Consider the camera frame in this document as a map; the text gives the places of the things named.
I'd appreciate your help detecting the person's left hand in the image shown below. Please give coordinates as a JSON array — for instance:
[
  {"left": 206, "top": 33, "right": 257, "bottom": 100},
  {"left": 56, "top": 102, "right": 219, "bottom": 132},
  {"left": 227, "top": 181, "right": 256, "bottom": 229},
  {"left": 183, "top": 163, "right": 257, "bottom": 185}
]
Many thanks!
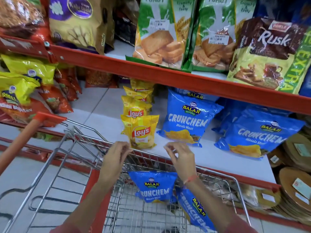
[{"left": 99, "top": 142, "right": 133, "bottom": 186}]

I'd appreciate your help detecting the person's right hand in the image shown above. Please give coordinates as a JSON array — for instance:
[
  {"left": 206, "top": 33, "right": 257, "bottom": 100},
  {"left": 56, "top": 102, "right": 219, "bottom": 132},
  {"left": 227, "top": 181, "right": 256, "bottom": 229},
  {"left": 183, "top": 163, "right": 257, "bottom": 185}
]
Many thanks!
[{"left": 164, "top": 142, "right": 198, "bottom": 184}]

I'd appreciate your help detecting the person's right forearm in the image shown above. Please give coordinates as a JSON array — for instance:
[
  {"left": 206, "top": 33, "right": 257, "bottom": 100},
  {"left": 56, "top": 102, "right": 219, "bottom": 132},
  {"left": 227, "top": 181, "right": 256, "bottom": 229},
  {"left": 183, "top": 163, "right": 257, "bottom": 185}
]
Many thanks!
[{"left": 184, "top": 176, "right": 243, "bottom": 229}]

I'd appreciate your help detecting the person's left forearm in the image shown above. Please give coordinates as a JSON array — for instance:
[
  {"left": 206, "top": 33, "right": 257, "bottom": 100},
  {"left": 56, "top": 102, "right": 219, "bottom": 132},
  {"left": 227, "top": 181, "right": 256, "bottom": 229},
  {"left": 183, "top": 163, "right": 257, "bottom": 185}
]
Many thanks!
[{"left": 62, "top": 178, "right": 117, "bottom": 231}]

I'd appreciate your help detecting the yellow chips packet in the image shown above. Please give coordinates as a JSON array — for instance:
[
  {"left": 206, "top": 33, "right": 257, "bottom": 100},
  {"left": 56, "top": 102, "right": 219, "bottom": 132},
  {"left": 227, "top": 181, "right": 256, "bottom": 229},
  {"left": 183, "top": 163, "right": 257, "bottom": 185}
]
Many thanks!
[
  {"left": 123, "top": 86, "right": 154, "bottom": 103},
  {"left": 121, "top": 95, "right": 153, "bottom": 117},
  {"left": 130, "top": 79, "right": 155, "bottom": 91},
  {"left": 121, "top": 115, "right": 160, "bottom": 150}
]

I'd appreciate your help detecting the orange wrist thread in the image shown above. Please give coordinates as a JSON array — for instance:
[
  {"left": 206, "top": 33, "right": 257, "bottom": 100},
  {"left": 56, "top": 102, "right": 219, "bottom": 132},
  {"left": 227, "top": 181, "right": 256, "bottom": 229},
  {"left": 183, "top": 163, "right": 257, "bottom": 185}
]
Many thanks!
[{"left": 183, "top": 175, "right": 198, "bottom": 185}]

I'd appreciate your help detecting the blue chips packet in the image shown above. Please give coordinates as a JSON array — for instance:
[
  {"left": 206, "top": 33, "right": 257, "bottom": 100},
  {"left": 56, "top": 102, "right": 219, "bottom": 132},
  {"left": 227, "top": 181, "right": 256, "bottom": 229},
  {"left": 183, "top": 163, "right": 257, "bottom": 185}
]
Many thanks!
[
  {"left": 214, "top": 108, "right": 305, "bottom": 160},
  {"left": 174, "top": 87, "right": 219, "bottom": 102},
  {"left": 157, "top": 89, "right": 224, "bottom": 148},
  {"left": 211, "top": 97, "right": 293, "bottom": 134},
  {"left": 175, "top": 187, "right": 217, "bottom": 233},
  {"left": 128, "top": 171, "right": 178, "bottom": 204}
]

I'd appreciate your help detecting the orange clear snack packet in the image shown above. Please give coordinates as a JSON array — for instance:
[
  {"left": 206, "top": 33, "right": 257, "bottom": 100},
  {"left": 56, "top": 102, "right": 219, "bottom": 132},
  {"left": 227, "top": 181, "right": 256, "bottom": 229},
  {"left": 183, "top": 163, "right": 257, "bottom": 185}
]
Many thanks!
[{"left": 84, "top": 69, "right": 119, "bottom": 89}]

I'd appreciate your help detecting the red metal shelf rack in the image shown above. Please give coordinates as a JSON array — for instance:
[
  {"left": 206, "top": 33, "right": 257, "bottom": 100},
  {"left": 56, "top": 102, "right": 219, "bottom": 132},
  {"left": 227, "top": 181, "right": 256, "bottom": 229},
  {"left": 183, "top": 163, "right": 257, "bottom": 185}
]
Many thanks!
[{"left": 0, "top": 34, "right": 311, "bottom": 231}]

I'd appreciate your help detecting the round brown papad pack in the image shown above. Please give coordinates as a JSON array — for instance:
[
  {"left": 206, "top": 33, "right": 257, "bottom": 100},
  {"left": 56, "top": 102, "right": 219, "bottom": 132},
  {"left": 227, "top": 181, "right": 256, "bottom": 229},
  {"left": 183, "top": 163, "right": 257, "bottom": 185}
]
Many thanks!
[
  {"left": 276, "top": 167, "right": 311, "bottom": 218},
  {"left": 267, "top": 147, "right": 285, "bottom": 168},
  {"left": 282, "top": 132, "right": 311, "bottom": 173},
  {"left": 240, "top": 184, "right": 282, "bottom": 209}
]

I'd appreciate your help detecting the green toast packet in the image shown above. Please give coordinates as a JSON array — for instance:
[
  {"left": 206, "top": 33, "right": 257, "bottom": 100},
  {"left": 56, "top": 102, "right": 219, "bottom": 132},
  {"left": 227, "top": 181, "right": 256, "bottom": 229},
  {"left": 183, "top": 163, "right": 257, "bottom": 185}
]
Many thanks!
[
  {"left": 125, "top": 0, "right": 198, "bottom": 71},
  {"left": 188, "top": 0, "right": 258, "bottom": 72}
]

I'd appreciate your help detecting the yellow and red snack packet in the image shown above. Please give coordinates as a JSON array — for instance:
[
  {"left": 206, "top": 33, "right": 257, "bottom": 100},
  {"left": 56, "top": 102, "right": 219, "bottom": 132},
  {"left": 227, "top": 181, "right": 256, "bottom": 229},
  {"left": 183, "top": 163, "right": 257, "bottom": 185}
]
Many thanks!
[
  {"left": 0, "top": 71, "right": 58, "bottom": 128},
  {"left": 1, "top": 54, "right": 74, "bottom": 114}
]

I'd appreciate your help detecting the dark clear snack packet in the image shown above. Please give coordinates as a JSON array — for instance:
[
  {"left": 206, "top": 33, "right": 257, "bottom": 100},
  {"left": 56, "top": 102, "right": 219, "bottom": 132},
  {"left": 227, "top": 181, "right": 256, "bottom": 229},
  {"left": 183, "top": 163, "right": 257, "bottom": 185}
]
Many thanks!
[{"left": 114, "top": 0, "right": 141, "bottom": 47}]

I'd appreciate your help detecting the purple and gold snack packet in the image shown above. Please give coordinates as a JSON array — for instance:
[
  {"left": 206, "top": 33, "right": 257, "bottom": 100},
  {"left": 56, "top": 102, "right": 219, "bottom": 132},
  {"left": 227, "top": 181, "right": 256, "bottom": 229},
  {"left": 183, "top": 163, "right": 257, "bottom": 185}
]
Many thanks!
[{"left": 48, "top": 0, "right": 116, "bottom": 55}]

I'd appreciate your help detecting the brown and yellow rusk packet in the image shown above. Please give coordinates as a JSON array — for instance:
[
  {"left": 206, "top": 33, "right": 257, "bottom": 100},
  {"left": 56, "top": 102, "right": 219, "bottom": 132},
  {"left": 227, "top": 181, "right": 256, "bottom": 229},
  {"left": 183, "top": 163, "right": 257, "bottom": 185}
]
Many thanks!
[{"left": 227, "top": 17, "right": 311, "bottom": 95}]

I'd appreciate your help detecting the dark blue packet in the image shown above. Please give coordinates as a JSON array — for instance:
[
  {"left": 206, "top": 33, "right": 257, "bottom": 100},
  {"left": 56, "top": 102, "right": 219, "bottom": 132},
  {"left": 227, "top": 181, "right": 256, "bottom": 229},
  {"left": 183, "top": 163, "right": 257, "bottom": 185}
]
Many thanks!
[{"left": 298, "top": 67, "right": 311, "bottom": 98}]

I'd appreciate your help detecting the red and brown snack packet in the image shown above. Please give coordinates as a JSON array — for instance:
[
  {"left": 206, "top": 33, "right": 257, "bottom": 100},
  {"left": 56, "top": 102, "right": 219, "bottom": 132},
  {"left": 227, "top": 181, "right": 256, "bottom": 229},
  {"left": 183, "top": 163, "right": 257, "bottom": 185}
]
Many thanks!
[{"left": 0, "top": 0, "right": 52, "bottom": 43}]

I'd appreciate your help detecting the metal shopping cart red handle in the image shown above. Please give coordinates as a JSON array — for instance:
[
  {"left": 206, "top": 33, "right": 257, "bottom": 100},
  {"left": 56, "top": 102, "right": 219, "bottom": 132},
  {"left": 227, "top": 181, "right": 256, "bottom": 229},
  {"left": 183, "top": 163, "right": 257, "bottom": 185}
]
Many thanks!
[{"left": 0, "top": 112, "right": 252, "bottom": 233}]

